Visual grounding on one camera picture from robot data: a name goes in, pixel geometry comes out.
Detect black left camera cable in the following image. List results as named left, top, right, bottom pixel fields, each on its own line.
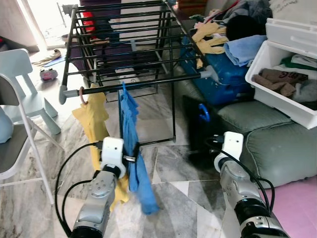
left=54, top=141, right=104, bottom=235

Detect black metal drying rack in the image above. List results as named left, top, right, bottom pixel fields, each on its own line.
left=58, top=0, right=219, bottom=147

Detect light blue children's chair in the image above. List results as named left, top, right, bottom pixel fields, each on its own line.
left=0, top=48, right=63, bottom=136

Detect light blue folded cloth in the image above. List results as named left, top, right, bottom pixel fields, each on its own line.
left=223, top=34, right=268, bottom=67

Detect brown folded clothes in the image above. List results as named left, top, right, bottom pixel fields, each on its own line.
left=251, top=68, right=309, bottom=98

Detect black fabric bundle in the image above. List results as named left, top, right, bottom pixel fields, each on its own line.
left=225, top=14, right=266, bottom=43

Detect blue plastic clothes hanger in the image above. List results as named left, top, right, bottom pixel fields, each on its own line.
left=198, top=104, right=211, bottom=122

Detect white plastic basket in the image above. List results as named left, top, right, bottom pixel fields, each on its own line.
left=245, top=18, right=317, bottom=130

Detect blue t-shirt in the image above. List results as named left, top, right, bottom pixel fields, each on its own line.
left=119, top=82, right=160, bottom=216

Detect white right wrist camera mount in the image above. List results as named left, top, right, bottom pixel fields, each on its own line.
left=217, top=131, right=245, bottom=170

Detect pink plastic clothes hanger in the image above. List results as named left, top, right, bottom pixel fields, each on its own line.
left=78, top=87, right=90, bottom=106

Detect pale blue cushion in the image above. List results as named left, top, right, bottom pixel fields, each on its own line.
left=0, top=106, right=14, bottom=145

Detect yellow t-shirt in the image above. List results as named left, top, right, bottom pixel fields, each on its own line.
left=72, top=91, right=131, bottom=212

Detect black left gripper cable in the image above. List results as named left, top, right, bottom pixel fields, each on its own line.
left=61, top=179, right=96, bottom=235

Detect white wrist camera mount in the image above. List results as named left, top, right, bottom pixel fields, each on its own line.
left=100, top=137, right=126, bottom=179
left=217, top=131, right=245, bottom=170

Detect black garment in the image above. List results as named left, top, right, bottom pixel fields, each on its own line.
left=182, top=95, right=224, bottom=167

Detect white folding chair grey seat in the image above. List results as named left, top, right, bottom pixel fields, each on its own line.
left=0, top=73, right=65, bottom=205

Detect grey upholstered sofa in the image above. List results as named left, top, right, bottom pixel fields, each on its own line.
left=173, top=74, right=317, bottom=188

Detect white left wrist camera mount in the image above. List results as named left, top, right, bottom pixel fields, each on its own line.
left=100, top=137, right=126, bottom=179

